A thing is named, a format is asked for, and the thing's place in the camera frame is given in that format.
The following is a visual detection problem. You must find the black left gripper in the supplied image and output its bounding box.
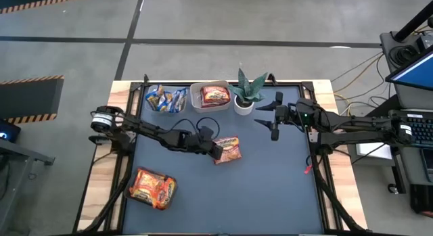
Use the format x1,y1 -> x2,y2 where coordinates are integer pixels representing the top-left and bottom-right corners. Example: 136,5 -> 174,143
175,130 -> 225,162

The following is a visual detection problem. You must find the black stand pole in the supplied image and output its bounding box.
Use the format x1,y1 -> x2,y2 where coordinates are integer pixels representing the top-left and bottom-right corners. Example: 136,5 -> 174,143
394,1 -> 433,43

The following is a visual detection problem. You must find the grey metal desk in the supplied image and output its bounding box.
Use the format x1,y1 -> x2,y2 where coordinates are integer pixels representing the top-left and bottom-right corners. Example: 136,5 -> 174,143
0,137 -> 57,230

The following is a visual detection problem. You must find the grey equipment cart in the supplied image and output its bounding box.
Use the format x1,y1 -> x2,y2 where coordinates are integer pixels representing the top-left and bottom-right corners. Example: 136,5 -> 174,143
378,31 -> 433,186

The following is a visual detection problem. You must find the dark tablet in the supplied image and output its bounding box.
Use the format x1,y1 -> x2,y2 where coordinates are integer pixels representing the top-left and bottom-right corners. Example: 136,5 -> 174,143
421,147 -> 433,183

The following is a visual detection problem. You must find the snake plant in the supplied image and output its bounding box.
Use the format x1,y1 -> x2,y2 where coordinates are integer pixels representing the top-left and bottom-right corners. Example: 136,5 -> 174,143
227,68 -> 270,117

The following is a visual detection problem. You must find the clear plastic bin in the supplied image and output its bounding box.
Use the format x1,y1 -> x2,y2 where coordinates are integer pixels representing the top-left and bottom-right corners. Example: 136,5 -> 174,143
144,84 -> 189,117

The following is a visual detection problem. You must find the black box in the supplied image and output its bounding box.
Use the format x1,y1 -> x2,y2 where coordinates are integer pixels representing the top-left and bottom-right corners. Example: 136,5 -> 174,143
409,183 -> 433,216

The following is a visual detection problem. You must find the coiled black cable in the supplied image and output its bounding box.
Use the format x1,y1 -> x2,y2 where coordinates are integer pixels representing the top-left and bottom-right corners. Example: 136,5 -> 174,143
388,43 -> 420,66

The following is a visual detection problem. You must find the blue Maruchan soy ramen packet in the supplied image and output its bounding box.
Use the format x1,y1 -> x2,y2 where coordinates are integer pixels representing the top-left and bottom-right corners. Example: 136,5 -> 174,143
158,91 -> 174,112
168,90 -> 180,114
175,87 -> 189,112
146,85 -> 166,112

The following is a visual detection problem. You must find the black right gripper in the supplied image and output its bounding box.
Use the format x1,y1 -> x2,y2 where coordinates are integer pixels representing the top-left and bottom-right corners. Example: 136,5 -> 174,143
254,91 -> 325,141

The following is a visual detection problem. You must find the black hazard-striped floor mat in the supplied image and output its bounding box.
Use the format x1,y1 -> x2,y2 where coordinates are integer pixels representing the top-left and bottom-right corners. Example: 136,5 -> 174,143
0,75 -> 65,125

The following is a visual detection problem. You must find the black backlit keyboard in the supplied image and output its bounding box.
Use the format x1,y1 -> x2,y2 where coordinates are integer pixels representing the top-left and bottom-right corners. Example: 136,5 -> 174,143
405,112 -> 433,147

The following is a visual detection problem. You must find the red Maruchan beef ramen packet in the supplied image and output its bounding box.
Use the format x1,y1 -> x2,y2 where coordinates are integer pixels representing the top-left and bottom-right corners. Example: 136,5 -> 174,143
202,99 -> 231,110
212,135 -> 243,166
200,85 -> 232,107

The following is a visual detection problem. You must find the dark grey plastic bin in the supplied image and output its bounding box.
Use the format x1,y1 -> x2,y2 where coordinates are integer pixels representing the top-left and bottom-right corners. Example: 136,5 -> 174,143
124,166 -> 179,210

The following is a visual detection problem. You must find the hazard-striped floor tape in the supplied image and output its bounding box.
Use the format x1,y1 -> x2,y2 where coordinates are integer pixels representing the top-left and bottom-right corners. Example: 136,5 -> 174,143
0,0 -> 102,16

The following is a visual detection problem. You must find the black device with blue light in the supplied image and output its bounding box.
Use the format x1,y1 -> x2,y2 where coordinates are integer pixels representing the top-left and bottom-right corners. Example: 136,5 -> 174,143
0,119 -> 22,144

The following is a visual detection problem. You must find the white labelled paper sheet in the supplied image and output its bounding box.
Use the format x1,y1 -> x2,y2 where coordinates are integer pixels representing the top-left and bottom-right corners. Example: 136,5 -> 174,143
355,143 -> 393,161

